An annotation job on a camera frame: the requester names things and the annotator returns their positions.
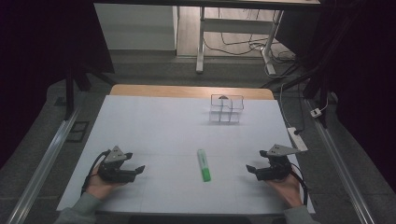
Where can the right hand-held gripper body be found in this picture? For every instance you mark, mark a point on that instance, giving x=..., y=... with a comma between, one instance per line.
x=275, y=168

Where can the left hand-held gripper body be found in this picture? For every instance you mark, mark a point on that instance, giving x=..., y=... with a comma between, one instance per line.
x=115, y=169

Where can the person's left hand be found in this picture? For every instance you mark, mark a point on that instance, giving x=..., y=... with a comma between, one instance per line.
x=99, y=186

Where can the person's right hand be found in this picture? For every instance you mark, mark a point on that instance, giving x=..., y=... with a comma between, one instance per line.
x=288, y=189

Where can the white power strip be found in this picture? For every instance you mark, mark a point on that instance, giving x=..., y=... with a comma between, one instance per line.
x=297, y=139

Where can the black plug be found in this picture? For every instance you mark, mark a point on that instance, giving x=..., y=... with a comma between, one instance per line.
x=298, y=132

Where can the green highlighter pen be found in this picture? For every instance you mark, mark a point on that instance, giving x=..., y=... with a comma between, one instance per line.
x=204, y=165

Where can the white paper mat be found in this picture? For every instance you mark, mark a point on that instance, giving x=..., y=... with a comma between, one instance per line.
x=174, y=130

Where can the black floor plate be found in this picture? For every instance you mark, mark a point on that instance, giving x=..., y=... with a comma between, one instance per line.
x=77, y=131

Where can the clear acrylic organizer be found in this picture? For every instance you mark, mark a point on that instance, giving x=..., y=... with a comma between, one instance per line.
x=226, y=109

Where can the small white adapter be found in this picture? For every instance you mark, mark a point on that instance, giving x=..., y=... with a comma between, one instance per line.
x=316, y=112

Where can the black metal stand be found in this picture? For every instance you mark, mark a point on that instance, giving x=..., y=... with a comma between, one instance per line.
x=317, y=84
x=69, y=93

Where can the wooden table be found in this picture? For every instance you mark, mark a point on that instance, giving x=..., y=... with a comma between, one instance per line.
x=186, y=91

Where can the dark curtain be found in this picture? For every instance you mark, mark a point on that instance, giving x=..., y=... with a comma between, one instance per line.
x=37, y=62
x=364, y=77

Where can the white cabinet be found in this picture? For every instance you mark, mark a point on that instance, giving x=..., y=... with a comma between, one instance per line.
x=137, y=26

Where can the metal floor rail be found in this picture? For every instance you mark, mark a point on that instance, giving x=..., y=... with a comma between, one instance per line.
x=43, y=165
x=339, y=165

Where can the white desk frame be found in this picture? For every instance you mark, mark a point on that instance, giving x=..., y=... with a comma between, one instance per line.
x=236, y=26

